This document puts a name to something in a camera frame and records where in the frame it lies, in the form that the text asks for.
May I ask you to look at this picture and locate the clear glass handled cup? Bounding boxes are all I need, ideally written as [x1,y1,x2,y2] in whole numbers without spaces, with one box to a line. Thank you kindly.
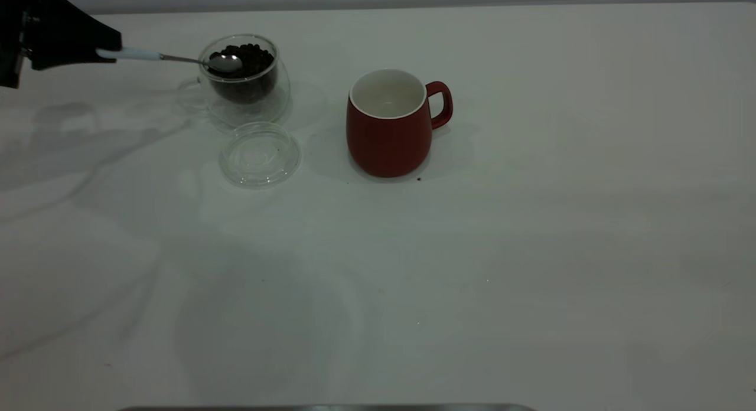
[177,34,292,129]

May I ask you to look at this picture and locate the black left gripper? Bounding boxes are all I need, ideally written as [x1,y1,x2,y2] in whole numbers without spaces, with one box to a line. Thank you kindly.
[0,0,122,90]

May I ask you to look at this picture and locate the red ceramic mug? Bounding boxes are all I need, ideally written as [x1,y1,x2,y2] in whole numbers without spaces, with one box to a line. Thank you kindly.
[346,69,454,178]

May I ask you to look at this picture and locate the clear glass saucer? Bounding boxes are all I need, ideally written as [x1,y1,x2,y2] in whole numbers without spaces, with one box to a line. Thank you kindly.
[219,122,302,189]

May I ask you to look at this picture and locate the steel spoon with white handle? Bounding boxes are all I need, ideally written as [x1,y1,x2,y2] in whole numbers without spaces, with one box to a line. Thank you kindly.
[96,47,243,74]

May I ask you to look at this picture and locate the dark coffee beans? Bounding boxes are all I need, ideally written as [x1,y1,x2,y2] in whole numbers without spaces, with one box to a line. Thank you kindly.
[208,44,276,102]

